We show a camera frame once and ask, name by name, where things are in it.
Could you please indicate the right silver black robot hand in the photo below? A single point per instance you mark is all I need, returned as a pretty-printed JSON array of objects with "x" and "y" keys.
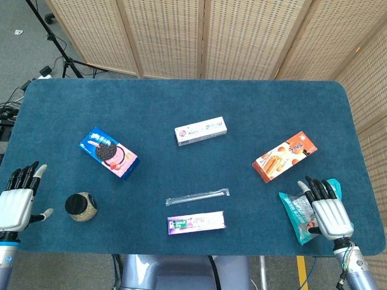
[{"x": 331, "y": 217}]

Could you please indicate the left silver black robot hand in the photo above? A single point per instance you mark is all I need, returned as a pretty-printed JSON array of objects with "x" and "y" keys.
[{"x": 16, "y": 205}]

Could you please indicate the orange biscuit stick box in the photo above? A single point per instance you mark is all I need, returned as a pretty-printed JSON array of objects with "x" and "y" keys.
[{"x": 284, "y": 157}]

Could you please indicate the right grey-purple robot arm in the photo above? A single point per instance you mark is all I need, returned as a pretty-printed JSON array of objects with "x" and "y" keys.
[{"x": 356, "y": 267}]

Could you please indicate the blue Oreo cookie box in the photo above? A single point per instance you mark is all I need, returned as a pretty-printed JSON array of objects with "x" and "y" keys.
[{"x": 109, "y": 152}]

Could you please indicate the purple Darlie toothpaste box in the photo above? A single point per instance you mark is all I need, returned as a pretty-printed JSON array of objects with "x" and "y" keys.
[{"x": 196, "y": 222}]

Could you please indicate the white toothpaste box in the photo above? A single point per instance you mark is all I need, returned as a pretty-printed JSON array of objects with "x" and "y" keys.
[{"x": 201, "y": 131}]

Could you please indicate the teal clear snack bag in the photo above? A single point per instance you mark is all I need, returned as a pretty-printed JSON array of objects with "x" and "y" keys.
[{"x": 294, "y": 211}]

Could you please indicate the yellow floor tape strip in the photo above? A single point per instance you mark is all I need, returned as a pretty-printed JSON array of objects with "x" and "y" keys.
[{"x": 302, "y": 272}]

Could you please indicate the grain jar with black lid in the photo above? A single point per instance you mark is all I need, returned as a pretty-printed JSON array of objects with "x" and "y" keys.
[{"x": 79, "y": 206}]

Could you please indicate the silver metal table leg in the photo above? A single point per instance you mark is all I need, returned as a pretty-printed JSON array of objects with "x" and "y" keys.
[{"x": 263, "y": 272}]

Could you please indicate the clear plastic wrapped straw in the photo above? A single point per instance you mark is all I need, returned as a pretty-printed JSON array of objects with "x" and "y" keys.
[{"x": 196, "y": 197}]

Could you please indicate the grey-purple robot torso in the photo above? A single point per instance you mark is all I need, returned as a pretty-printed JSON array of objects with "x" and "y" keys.
[{"x": 181, "y": 273}]

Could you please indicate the blue carpet table cover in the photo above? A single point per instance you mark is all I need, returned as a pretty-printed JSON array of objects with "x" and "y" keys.
[{"x": 211, "y": 99}]

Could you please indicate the black tripod stand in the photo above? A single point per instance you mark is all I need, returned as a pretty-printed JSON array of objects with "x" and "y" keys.
[{"x": 52, "y": 38}]

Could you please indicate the white paper scrap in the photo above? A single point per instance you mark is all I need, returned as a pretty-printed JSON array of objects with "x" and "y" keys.
[{"x": 18, "y": 31}]

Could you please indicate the black caster wheel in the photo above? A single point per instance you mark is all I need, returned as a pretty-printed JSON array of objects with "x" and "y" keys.
[{"x": 50, "y": 18}]

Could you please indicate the wooden wicker folding screen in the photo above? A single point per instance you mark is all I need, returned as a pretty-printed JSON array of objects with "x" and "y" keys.
[{"x": 169, "y": 36}]

